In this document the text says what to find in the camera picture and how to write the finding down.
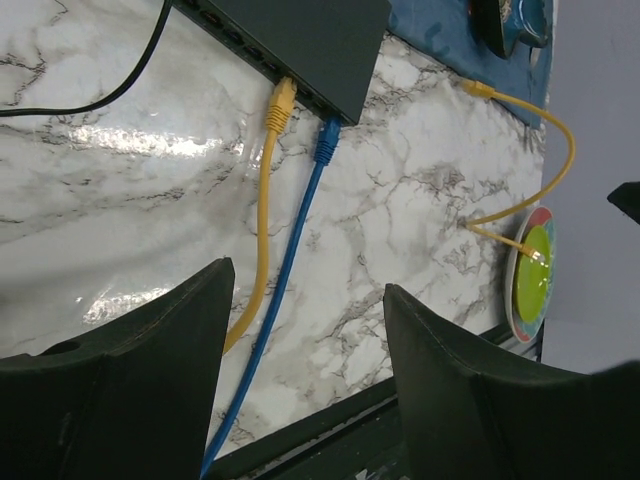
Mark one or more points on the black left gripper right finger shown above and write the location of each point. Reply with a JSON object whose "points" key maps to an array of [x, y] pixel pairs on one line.
{"points": [[473, 410]]}

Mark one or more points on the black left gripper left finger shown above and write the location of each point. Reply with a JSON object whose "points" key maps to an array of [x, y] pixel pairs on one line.
{"points": [[131, 399]]}

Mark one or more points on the black network switch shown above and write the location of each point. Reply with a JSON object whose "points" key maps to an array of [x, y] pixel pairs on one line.
{"points": [[327, 47]]}

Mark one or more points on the lime green plate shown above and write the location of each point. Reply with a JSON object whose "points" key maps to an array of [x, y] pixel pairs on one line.
{"points": [[533, 276]]}

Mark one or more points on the red rimmed plate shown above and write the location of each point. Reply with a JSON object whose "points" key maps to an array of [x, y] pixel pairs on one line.
{"points": [[537, 216]]}

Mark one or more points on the blue cloth placemat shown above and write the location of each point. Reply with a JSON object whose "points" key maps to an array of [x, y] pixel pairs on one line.
{"points": [[443, 30]]}

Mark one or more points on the blue star-shaped dish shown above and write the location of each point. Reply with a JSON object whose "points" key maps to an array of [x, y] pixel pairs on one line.
{"points": [[503, 24]]}

